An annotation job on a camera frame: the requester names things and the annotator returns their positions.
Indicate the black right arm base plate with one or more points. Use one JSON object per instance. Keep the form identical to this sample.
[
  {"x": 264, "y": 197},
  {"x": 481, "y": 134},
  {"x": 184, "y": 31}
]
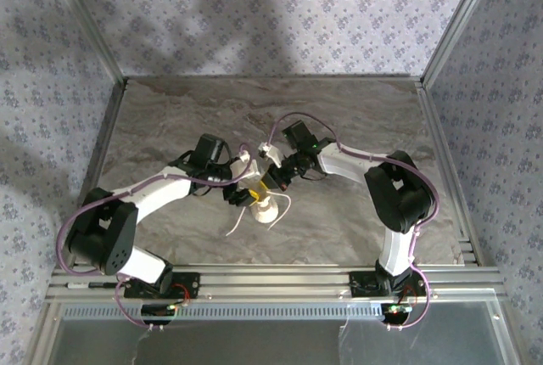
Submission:
[{"x": 360, "y": 284}]

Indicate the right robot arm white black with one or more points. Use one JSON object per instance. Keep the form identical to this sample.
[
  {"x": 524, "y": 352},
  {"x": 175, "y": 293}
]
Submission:
[{"x": 343, "y": 165}]

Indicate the aluminium corner post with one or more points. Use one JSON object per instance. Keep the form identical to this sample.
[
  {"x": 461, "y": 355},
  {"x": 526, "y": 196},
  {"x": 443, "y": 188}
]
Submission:
[
  {"x": 462, "y": 21},
  {"x": 88, "y": 21}
]

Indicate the aluminium left corner post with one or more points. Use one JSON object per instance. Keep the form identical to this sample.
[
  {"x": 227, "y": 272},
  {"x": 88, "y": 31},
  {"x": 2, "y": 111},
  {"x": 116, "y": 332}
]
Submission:
[{"x": 88, "y": 21}]

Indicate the aluminium base frame rail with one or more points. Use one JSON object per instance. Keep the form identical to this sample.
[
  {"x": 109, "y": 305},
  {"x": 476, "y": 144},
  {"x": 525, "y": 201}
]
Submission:
[{"x": 275, "y": 282}]

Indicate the left circuit board green light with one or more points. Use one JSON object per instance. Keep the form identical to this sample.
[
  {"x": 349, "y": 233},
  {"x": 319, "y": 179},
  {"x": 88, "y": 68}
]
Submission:
[{"x": 159, "y": 312}]

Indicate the aluminium right side rail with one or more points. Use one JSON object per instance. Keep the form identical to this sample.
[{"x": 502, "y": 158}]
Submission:
[{"x": 437, "y": 127}]

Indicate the aluminium left side rail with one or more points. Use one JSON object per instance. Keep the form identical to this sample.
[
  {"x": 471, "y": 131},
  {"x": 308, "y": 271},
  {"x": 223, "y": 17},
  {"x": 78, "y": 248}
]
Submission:
[{"x": 108, "y": 127}]

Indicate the aluminium right corner post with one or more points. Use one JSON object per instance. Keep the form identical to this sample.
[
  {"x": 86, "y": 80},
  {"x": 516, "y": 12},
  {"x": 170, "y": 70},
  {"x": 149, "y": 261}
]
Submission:
[{"x": 462, "y": 21}]

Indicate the black white marker pen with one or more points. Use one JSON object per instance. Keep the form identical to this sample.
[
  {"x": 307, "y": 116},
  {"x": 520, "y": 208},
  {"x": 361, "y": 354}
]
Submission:
[{"x": 91, "y": 285}]

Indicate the white shoelace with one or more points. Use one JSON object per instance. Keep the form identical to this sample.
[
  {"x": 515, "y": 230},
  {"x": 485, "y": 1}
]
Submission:
[{"x": 238, "y": 222}]

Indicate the right circuit board green light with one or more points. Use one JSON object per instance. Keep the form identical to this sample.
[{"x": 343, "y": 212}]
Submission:
[{"x": 396, "y": 312}]

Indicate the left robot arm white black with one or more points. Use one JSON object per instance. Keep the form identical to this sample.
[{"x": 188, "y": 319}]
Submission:
[{"x": 161, "y": 195}]

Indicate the circuit board green light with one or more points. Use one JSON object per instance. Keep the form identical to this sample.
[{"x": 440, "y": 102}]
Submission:
[
  {"x": 159, "y": 312},
  {"x": 396, "y": 312}
]

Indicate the grey metal sheet panel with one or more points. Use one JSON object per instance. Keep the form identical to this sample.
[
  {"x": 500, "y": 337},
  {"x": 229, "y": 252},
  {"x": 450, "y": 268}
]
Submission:
[{"x": 254, "y": 344}]

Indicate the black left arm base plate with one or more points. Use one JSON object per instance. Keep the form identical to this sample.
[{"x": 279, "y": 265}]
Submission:
[{"x": 191, "y": 284}]

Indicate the aluminium rear frame rail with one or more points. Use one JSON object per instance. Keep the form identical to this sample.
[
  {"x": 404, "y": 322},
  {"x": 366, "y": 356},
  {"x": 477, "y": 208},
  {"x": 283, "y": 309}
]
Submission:
[{"x": 254, "y": 77}]

